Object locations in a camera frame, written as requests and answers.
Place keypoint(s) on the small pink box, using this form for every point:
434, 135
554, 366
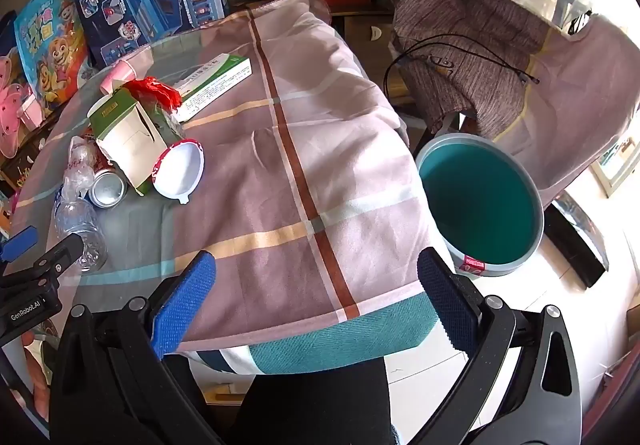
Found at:
29, 111

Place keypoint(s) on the aluminium drink can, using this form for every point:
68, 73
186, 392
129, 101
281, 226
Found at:
106, 190

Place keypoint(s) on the red plastic scrap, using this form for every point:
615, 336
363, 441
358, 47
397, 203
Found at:
155, 92

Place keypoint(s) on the pink plaid tablecloth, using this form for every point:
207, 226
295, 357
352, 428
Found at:
300, 150

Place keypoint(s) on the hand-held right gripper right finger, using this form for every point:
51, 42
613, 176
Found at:
445, 300

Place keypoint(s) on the green and white medicine box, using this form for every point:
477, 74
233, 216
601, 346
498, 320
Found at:
215, 85

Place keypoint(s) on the wooden cabinet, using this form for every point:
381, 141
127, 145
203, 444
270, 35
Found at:
360, 55

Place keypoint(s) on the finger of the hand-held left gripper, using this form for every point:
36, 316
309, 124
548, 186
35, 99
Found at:
17, 242
55, 257

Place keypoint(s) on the teal plastic bin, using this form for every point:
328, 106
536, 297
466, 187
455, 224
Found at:
475, 195

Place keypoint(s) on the pink butterfly wings toy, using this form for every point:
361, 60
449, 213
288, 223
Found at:
10, 115

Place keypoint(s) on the cartoon puppy bag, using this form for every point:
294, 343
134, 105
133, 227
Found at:
50, 40

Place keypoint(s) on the green and white carton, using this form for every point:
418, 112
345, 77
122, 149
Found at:
132, 147

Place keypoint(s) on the crumpled clear plastic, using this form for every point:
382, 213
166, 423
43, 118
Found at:
77, 165

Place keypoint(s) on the grey-brown knit shirt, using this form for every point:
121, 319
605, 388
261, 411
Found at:
450, 15

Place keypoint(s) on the pink paper cup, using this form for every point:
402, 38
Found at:
122, 71

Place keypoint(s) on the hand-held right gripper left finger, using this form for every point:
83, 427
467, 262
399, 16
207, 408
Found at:
185, 300

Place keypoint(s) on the clear plastic bottle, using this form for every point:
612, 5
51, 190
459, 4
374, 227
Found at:
80, 230

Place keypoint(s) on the white bowl red rim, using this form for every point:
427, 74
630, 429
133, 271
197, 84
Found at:
177, 170

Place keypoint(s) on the pink cloth with yellow stripe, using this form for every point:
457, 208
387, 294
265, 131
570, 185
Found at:
590, 90

